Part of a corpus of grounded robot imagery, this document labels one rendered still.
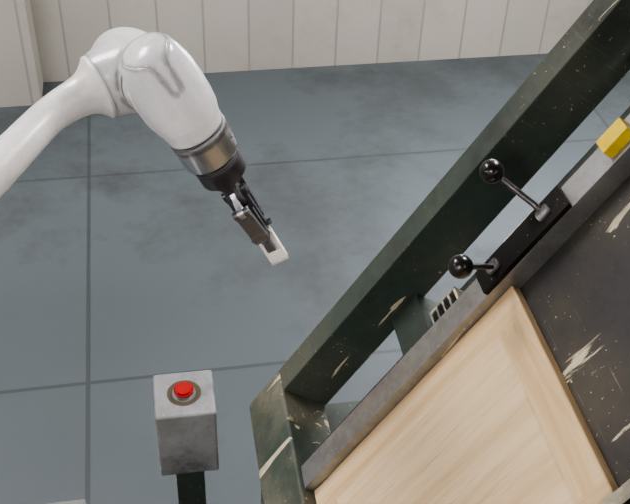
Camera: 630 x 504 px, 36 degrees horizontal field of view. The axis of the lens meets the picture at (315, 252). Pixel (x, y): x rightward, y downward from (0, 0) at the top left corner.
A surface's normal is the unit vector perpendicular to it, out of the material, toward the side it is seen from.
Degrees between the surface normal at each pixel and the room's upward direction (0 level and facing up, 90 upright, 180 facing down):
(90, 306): 0
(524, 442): 57
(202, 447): 90
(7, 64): 90
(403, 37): 90
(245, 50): 90
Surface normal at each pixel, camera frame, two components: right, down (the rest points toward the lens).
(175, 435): 0.16, 0.63
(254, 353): 0.04, -0.77
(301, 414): 0.56, -0.69
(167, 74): 0.43, 0.26
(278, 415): -0.81, -0.35
